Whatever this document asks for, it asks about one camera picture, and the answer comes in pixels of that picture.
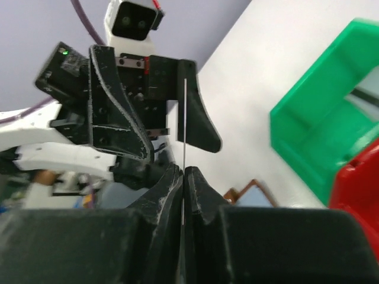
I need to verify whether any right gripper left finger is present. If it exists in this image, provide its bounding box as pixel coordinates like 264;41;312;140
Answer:
1;164;182;283

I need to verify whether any dark card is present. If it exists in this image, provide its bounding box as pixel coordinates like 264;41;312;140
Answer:
181;78;187;226

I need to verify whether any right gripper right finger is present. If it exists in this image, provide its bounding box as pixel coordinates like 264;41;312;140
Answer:
184;167;378;283

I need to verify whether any red plastic bin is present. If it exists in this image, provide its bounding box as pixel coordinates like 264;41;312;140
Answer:
328;140;378;256

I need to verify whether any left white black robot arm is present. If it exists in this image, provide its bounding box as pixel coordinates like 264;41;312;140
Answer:
1;43;221;190

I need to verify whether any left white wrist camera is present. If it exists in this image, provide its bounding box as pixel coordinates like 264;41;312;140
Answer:
104;0;165;56

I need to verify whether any brown leather card holder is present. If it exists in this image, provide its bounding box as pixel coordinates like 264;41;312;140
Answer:
223;179;279;208

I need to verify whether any green plastic bin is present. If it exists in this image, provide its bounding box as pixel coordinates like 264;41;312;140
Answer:
270;18;378;204

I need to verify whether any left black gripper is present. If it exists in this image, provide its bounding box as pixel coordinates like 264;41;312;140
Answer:
34;41;222;190

